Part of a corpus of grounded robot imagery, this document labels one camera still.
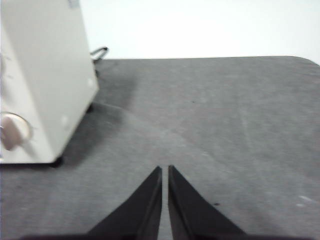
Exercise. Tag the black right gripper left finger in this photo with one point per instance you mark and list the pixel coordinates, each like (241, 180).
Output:
(140, 215)

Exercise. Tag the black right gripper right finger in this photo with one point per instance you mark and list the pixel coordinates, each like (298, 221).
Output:
(190, 217)

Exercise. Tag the beige oven timer knob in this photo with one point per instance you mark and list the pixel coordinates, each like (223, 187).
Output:
(15, 130)

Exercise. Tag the cream Toshiba toaster oven body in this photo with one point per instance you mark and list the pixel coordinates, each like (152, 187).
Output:
(47, 75)

